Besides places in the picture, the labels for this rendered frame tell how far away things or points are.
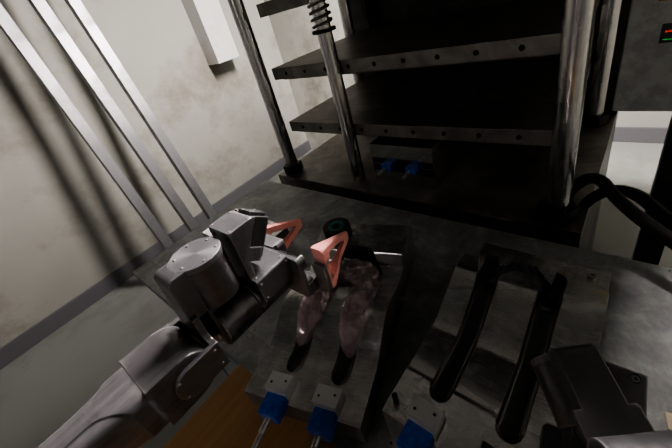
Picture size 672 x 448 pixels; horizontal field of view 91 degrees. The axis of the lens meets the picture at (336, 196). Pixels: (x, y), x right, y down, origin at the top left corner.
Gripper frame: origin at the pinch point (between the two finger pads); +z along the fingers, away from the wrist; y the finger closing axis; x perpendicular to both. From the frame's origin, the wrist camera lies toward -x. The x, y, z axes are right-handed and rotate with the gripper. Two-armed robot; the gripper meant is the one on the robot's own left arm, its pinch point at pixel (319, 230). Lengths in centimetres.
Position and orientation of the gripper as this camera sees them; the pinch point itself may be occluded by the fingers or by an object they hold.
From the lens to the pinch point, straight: 51.8
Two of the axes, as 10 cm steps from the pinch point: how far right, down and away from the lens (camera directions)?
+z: 6.0, -5.2, 6.1
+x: 2.3, 8.4, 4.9
